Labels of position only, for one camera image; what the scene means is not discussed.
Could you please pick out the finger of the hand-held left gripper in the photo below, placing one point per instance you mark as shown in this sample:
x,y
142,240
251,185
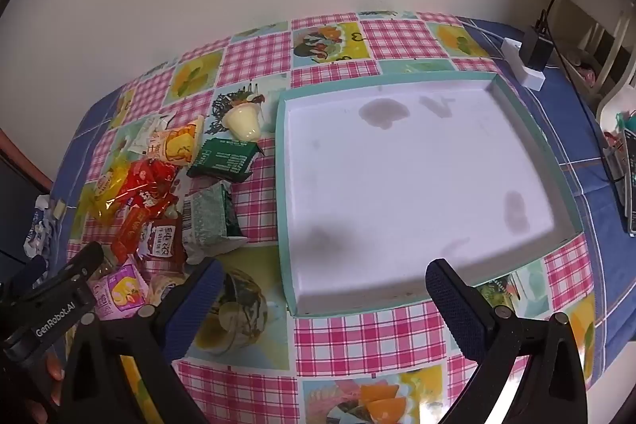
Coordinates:
x,y
84,262

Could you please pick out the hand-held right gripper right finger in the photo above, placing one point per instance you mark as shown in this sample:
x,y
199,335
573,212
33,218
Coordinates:
x,y
449,300

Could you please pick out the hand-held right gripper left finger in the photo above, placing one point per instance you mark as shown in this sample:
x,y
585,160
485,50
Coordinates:
x,y
198,300

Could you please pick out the clear cookie packet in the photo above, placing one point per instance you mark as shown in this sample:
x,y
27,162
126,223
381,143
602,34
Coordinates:
x,y
164,287

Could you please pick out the pink snack packet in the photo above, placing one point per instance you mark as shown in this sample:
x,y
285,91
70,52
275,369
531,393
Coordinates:
x,y
121,292

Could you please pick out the orange-red snack packet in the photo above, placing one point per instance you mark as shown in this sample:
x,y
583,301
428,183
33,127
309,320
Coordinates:
x,y
131,230

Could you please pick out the red packet with white print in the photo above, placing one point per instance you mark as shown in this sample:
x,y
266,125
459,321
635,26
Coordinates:
x,y
161,245

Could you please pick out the yellow snack packet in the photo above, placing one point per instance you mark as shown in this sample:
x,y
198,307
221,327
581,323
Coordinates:
x,y
107,188

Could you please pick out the clear snack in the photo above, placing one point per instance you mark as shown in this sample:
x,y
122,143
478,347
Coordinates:
x,y
208,215

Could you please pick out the teal shallow cardboard box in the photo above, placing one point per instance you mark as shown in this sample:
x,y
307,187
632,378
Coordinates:
x,y
397,180

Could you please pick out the dark green snack packet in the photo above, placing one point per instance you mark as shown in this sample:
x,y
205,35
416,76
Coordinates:
x,y
223,160

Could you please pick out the white snack packet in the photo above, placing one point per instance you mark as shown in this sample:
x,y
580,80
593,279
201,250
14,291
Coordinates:
x,y
144,131

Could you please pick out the orange cream snack packet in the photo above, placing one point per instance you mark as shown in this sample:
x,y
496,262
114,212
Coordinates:
x,y
174,145

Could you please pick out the cream pudding cup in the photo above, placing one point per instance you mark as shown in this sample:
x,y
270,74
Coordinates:
x,y
242,123

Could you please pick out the person's left hand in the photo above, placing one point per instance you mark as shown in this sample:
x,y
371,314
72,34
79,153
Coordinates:
x,y
53,369

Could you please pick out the crumpled blue white paper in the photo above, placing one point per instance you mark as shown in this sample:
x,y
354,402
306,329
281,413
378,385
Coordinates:
x,y
39,230

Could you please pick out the pink checked tablecloth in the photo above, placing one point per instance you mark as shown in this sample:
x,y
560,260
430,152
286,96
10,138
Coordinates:
x,y
377,339

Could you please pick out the dark furniture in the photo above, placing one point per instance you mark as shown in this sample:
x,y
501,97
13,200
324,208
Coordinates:
x,y
15,205

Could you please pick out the dark flat device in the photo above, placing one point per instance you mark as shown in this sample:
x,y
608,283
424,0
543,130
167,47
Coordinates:
x,y
621,185

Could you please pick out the black charger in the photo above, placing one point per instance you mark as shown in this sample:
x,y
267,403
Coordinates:
x,y
535,49

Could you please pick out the white chair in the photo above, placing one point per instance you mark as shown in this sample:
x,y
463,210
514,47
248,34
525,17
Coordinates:
x,y
621,36

